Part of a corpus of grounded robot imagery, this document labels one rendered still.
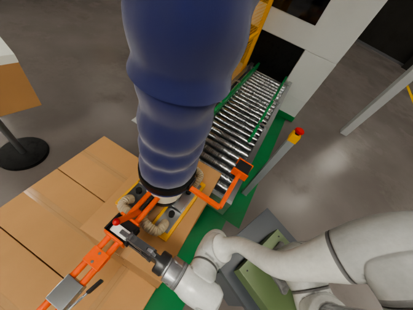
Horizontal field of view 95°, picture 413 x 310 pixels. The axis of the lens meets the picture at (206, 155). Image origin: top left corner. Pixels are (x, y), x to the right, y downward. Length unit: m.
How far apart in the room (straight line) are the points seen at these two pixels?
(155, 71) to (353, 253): 0.48
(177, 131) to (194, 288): 0.50
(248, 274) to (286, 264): 0.60
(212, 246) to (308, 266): 0.38
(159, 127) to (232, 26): 0.26
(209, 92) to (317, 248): 0.38
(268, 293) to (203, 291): 0.48
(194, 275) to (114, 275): 0.66
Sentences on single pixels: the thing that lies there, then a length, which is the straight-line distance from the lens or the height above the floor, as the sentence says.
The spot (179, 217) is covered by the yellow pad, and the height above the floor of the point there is 0.97.
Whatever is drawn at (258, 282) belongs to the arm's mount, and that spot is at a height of 0.83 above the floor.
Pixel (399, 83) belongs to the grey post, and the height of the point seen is 1.03.
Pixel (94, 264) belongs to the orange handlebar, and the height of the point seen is 1.09.
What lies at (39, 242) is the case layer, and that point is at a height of 0.54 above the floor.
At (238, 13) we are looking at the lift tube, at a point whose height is 1.76.
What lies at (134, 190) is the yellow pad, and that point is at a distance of 0.97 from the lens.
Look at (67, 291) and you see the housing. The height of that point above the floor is 1.09.
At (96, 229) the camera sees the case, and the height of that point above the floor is 0.94.
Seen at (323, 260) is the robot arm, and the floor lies 1.48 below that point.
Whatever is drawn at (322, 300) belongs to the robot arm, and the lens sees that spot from 0.95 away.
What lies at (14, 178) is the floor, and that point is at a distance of 2.42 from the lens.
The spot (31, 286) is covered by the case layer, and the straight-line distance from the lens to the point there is 1.41.
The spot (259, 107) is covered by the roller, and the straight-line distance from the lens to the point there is 2.48.
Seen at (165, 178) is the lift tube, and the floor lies 1.29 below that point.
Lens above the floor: 1.84
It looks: 50 degrees down
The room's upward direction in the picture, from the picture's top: 22 degrees clockwise
